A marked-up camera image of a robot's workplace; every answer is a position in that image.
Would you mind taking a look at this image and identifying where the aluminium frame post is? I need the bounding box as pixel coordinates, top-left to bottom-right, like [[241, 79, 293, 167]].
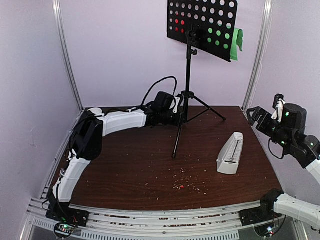
[[241, 0, 274, 111], [52, 0, 84, 111]]

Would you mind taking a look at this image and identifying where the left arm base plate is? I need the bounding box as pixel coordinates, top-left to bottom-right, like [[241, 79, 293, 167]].
[[45, 208, 90, 227]]

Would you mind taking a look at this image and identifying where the green cloth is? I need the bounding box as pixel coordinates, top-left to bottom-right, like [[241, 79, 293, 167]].
[[230, 27, 244, 61]]

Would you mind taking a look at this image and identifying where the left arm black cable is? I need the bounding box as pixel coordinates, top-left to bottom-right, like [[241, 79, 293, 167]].
[[139, 76, 178, 108]]

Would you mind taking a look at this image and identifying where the black music stand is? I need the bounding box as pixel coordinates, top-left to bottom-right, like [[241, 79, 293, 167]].
[[167, 0, 238, 158]]

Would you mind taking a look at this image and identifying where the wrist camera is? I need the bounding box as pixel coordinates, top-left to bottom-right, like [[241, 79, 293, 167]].
[[271, 93, 286, 123], [170, 96, 183, 114]]

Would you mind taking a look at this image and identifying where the right circuit board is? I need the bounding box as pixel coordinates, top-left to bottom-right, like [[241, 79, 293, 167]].
[[254, 222, 284, 238]]

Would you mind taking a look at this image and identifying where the circuit board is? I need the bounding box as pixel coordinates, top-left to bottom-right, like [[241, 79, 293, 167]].
[[254, 222, 284, 238], [53, 222, 76, 239]]

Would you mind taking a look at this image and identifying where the white metronome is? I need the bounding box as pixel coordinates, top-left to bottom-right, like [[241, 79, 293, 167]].
[[216, 132, 244, 175]]

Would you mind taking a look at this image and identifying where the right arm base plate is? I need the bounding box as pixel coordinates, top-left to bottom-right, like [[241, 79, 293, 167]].
[[239, 207, 282, 227]]

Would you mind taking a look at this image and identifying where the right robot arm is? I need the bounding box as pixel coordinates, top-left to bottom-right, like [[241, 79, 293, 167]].
[[246, 102, 320, 230]]

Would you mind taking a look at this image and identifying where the orange white bowl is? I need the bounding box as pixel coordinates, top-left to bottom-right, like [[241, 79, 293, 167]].
[[87, 107, 103, 115]]

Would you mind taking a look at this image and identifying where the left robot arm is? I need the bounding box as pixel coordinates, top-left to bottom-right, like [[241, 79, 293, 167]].
[[47, 91, 182, 222]]

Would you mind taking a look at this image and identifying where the left circuit board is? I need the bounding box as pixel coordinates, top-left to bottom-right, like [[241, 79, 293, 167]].
[[53, 222, 76, 239]]

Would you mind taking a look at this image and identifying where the aluminium front rail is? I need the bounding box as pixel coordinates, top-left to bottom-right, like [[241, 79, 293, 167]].
[[18, 198, 309, 240]]

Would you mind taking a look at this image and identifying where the left aluminium frame post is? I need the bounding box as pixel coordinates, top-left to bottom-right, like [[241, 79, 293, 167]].
[[52, 0, 84, 111]]

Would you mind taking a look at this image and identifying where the right aluminium frame post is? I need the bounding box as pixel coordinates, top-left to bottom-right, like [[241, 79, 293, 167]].
[[241, 0, 274, 111]]

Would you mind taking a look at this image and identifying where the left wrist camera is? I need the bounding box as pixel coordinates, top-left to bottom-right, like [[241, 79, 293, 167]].
[[170, 96, 183, 114]]

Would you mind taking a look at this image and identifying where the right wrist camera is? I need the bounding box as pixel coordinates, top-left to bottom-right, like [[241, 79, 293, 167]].
[[271, 93, 286, 123]]

